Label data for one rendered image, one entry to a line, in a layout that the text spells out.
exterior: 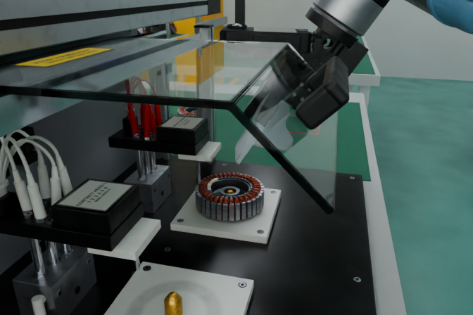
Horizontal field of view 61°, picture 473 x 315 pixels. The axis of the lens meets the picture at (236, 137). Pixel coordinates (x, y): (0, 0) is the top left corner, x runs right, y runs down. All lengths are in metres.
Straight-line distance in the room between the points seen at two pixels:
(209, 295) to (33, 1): 0.36
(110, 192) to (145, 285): 0.14
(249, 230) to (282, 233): 0.05
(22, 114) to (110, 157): 0.44
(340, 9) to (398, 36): 5.24
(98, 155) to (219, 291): 0.37
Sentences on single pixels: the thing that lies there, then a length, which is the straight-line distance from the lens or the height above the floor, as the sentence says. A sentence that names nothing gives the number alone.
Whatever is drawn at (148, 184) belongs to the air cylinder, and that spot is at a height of 0.82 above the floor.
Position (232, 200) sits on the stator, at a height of 0.82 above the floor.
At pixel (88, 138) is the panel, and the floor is 0.88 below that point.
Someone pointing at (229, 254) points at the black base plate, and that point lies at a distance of 0.58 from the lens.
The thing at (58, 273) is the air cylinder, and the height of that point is 0.82.
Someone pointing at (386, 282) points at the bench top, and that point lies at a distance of 0.61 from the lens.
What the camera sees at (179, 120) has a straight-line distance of 0.65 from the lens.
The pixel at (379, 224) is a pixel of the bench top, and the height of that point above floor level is 0.75.
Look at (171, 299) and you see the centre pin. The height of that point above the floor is 0.81.
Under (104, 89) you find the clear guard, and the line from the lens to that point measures 0.24.
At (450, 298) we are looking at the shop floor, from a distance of 1.85.
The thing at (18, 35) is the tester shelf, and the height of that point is 1.08.
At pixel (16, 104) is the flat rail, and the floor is 1.03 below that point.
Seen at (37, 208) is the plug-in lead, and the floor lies 0.91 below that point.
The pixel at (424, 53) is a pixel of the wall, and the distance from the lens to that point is 5.80.
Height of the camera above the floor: 1.12
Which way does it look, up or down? 21 degrees down
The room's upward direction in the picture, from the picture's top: straight up
